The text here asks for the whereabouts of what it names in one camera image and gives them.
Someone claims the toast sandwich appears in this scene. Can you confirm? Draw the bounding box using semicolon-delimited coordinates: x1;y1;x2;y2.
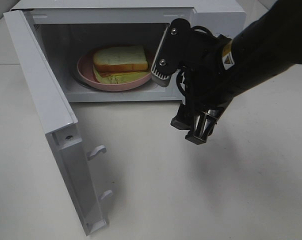
92;45;149;85

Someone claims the pink plate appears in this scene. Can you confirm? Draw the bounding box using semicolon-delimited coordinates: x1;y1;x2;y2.
76;45;154;92

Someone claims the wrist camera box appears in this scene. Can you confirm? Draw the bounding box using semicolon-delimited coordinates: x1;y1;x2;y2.
150;18;191;88

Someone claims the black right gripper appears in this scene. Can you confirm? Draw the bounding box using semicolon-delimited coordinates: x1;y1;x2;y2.
170;26;232;145

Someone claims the white microwave door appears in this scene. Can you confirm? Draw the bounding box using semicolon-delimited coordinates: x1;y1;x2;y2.
4;10;113;236

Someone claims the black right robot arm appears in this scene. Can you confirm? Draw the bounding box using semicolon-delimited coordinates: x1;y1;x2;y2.
171;0;302;145

